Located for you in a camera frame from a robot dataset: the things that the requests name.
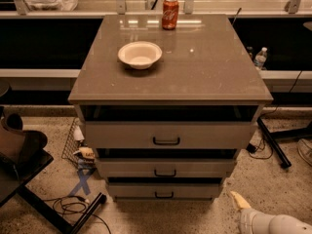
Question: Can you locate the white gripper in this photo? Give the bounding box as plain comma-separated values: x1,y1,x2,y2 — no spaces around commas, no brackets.
230,191,272,234

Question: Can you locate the grey bottom drawer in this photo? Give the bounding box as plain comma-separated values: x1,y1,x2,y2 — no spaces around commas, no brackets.
107,184,222,200

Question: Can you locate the grey drawer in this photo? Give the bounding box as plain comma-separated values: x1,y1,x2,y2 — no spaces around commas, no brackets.
96,158,235,178
85,122,257,149
107,184,222,200

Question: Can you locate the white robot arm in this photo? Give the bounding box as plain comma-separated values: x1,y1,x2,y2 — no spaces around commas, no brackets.
230,191,312,234

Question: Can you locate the grey drawer cabinet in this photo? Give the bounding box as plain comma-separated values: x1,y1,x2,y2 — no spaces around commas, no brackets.
68,15,272,189

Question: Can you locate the grey middle drawer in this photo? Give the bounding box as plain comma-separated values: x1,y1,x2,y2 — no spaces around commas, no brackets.
96,158,235,178

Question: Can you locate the grey top drawer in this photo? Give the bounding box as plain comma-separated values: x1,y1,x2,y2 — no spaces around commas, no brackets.
85,122,257,149

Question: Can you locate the black table leg right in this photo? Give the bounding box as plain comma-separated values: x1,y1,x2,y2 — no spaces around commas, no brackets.
257,118,312,169

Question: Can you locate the black table leg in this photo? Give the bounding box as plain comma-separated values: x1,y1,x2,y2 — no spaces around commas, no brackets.
18,186,106,234
257,118,312,169

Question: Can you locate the clear water bottle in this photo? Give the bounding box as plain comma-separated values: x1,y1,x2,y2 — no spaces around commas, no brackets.
253,47,267,70

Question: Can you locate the small snack bag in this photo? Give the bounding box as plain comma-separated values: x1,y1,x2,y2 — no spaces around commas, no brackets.
73,146,95,170

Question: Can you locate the white paper bowl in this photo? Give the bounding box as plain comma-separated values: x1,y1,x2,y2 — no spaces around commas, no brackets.
118,41,162,70

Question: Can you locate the orange soda can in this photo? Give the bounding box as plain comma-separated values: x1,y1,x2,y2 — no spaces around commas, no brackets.
162,0,179,30

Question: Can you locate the black table leg left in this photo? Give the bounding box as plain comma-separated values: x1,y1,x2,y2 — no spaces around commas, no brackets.
18,186,106,234

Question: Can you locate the black cable right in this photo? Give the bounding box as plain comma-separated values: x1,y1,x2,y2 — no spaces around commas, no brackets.
246,137,275,161

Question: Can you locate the black floor cable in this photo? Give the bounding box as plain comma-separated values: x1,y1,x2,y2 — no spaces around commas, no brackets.
42,195,112,234

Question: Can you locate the wire mesh basket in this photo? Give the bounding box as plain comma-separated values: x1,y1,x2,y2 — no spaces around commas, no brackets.
61,118,79,168

